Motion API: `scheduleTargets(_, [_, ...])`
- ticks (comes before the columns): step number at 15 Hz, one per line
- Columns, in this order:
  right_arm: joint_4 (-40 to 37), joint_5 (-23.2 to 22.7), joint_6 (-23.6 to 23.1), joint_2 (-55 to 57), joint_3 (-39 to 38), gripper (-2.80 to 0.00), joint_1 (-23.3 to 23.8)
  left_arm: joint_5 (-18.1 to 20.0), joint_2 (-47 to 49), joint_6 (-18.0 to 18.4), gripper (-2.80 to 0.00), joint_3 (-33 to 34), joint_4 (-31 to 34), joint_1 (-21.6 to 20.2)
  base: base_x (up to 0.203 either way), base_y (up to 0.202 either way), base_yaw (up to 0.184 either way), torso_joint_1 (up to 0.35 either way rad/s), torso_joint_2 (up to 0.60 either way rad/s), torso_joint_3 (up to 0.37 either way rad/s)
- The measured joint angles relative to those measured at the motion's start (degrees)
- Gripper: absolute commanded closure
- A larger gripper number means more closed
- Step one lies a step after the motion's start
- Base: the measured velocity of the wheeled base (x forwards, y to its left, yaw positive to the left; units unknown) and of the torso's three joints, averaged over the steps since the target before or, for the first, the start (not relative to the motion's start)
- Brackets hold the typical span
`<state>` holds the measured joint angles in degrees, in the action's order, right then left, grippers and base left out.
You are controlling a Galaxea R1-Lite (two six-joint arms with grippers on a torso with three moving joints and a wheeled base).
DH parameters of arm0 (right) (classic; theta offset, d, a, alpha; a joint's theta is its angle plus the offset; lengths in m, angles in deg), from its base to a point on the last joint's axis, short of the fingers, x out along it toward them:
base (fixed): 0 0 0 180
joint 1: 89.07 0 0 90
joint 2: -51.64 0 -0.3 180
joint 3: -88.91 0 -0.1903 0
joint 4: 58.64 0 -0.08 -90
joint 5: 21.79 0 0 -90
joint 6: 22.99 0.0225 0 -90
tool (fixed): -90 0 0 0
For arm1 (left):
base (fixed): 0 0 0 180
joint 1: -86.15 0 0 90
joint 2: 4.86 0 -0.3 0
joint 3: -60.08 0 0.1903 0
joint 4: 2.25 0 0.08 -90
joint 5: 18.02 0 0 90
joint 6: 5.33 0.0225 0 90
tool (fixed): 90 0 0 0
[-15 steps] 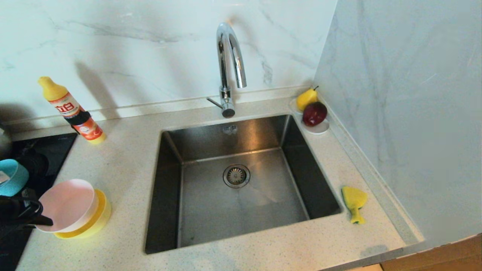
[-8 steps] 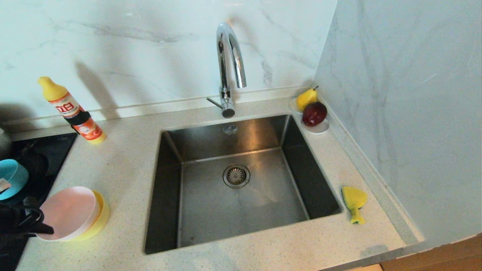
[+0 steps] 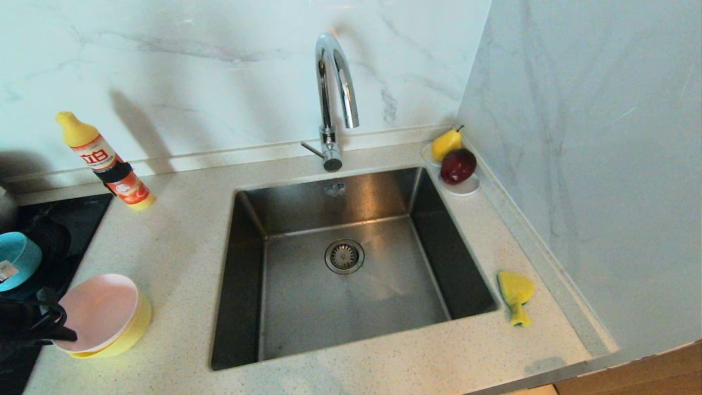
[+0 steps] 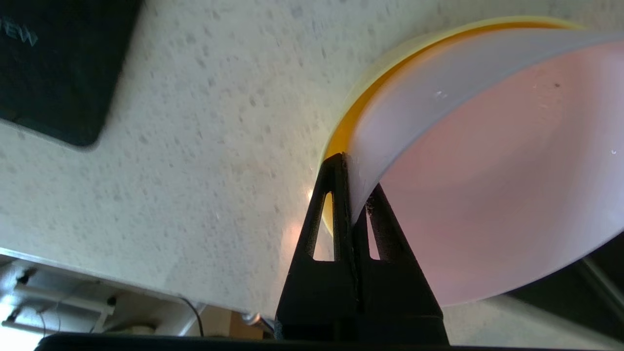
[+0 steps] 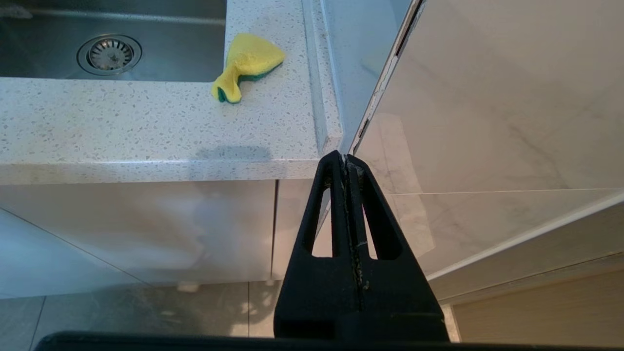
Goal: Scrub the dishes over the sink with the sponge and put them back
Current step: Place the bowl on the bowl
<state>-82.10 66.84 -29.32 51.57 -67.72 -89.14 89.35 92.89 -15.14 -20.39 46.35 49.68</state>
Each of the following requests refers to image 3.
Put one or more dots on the stainless steel sink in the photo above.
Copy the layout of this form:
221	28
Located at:
307	307

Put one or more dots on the small white saucer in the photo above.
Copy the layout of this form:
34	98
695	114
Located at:
467	189

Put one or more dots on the yellow plastic bowl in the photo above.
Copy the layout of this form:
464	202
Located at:
140	321

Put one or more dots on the round metal sink drain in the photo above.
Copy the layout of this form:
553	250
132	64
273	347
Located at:
344	257

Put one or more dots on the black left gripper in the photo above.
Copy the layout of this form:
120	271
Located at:
24	323

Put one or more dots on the left wrist camera unit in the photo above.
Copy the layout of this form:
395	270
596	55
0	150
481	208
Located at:
7	271

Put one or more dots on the metal kettle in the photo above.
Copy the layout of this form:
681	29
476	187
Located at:
6	211

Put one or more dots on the chrome gooseneck faucet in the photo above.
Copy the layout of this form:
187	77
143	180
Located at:
327	109

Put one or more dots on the yellow pear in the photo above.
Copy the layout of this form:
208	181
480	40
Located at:
445	145

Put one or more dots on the black round pan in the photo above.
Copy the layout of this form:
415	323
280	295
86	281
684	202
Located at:
52	241

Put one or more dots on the blue plastic bowl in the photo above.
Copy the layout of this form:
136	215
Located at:
24	255

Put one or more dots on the pink plastic bowl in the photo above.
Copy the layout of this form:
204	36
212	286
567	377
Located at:
101	310

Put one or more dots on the black glass cooktop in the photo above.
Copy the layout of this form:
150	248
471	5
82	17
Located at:
82	216

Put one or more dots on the orange dish soap bottle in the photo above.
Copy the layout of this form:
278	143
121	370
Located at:
104	162

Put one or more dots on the yellow green sponge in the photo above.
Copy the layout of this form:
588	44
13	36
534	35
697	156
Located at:
517	288

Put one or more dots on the dark red apple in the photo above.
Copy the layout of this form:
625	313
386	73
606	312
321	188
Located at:
458	166

